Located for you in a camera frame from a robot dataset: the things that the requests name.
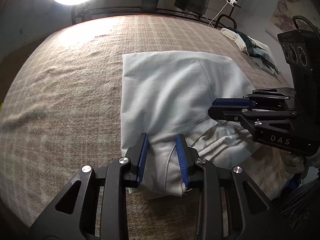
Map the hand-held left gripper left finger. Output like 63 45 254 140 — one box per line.
28 132 150 240

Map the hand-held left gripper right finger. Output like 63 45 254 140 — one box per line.
175 134 295 240

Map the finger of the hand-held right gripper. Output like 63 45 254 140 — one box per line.
208 106 298 123
212 87 297 110

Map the white t-shirt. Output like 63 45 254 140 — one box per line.
120 51 265 202

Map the pile of clothes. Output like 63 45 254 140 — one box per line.
220 27 280 75

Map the black metal clothes rack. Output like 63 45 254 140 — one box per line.
71 0 242 25

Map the beige plaid blanket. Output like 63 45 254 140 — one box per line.
0 15 300 240

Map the dark ribbed cloth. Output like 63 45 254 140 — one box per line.
271 177 320 233

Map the potted plant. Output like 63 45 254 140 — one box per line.
140 0 160 8

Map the black braided cable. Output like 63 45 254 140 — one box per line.
292 16 320 34

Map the landscape wall painting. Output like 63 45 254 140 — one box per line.
270 0 320 30

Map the black metal bed rail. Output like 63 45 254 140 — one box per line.
215 14 237 30

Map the white lamp cable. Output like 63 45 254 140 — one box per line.
207 2 229 28

